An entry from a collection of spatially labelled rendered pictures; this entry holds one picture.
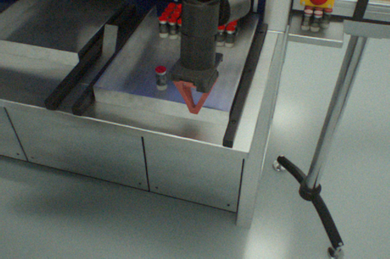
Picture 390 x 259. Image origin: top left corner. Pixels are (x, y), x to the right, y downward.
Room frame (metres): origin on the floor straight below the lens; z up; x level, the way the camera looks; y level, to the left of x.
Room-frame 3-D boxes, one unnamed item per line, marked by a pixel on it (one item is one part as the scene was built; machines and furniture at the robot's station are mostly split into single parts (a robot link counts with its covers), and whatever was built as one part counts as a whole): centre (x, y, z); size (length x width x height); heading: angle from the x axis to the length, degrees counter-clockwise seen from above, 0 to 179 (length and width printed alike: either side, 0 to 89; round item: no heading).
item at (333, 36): (0.87, -0.31, 0.87); 0.14 x 0.13 x 0.02; 164
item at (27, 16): (0.88, 0.32, 0.90); 0.34 x 0.26 x 0.04; 164
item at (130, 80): (0.70, 0.02, 0.90); 0.34 x 0.26 x 0.04; 164
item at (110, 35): (0.69, 0.20, 0.91); 0.14 x 0.03 x 0.06; 164
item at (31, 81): (0.77, 0.18, 0.87); 0.70 x 0.48 x 0.02; 74
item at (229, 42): (0.78, 0.00, 0.90); 0.18 x 0.02 x 0.05; 75
